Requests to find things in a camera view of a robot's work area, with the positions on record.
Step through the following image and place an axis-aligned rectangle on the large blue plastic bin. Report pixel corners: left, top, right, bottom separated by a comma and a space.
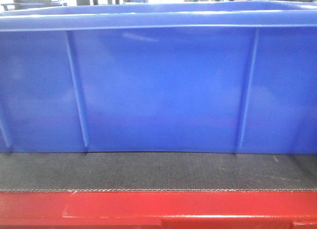
0, 0, 317, 154

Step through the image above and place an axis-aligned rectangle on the black conveyor belt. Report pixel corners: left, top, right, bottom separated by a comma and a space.
0, 152, 317, 192

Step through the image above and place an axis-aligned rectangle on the red conveyor frame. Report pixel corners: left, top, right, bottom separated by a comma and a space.
0, 191, 317, 229

